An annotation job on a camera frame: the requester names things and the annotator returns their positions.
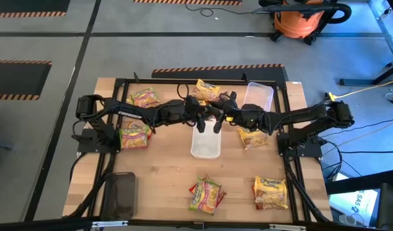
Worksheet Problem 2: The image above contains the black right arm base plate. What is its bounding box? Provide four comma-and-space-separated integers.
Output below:
276, 132, 324, 158

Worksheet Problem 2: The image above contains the black aluminium rig frame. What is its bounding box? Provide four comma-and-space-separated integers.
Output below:
63, 73, 333, 231

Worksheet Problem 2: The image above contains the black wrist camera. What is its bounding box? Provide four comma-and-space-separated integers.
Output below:
220, 90, 238, 107
185, 95, 201, 109

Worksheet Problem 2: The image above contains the white printed board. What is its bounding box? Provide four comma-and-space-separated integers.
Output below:
327, 189, 380, 225

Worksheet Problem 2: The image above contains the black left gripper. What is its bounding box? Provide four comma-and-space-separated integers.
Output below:
183, 106, 227, 134

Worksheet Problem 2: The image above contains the thin black floor cable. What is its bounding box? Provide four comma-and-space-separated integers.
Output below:
185, 3, 258, 17

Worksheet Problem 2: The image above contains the clear plastic bin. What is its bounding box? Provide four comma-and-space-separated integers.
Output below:
242, 81, 275, 113

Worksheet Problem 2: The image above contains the yellow extension cord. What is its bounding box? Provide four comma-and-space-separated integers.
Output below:
326, 78, 393, 103

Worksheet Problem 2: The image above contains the black hazard-striped floor mat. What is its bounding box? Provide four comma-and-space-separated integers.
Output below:
0, 59, 53, 101
133, 0, 243, 6
151, 63, 289, 83
0, 0, 71, 19

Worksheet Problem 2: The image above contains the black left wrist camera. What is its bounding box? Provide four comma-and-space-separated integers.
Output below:
185, 95, 201, 109

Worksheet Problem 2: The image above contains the grey metal desk frame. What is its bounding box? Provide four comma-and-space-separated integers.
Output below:
367, 0, 393, 62

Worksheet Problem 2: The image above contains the orange shop vacuum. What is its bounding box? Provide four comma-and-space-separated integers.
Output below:
258, 0, 331, 46

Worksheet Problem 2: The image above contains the silver metal bracket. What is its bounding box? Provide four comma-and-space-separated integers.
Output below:
92, 220, 129, 228
269, 223, 308, 231

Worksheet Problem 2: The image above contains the dark smoked plastic bin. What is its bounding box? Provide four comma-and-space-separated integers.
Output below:
101, 171, 138, 221

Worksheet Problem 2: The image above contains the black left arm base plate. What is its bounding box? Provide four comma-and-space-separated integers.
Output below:
76, 128, 121, 154

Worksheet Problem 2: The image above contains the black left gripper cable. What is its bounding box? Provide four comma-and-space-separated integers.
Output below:
176, 82, 190, 101

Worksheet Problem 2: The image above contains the clear plastic cup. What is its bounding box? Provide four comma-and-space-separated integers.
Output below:
339, 213, 357, 227

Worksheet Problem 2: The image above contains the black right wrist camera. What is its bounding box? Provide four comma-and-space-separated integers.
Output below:
220, 90, 238, 107

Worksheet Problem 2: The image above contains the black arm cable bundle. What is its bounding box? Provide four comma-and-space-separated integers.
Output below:
284, 157, 331, 224
64, 153, 117, 219

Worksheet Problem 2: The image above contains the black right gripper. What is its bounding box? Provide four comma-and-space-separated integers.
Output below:
213, 103, 265, 135

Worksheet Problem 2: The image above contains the black left arm cable bundle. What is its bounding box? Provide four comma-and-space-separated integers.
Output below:
64, 153, 117, 219

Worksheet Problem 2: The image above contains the white plastic bin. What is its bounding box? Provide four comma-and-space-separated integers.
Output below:
190, 118, 222, 160

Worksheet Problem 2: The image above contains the black desk leg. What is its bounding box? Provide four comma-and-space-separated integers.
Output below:
339, 59, 393, 87

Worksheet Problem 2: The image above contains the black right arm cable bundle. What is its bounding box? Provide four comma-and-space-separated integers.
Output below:
284, 157, 331, 224

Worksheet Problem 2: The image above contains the black vacuum hose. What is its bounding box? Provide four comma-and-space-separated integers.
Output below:
324, 2, 353, 25

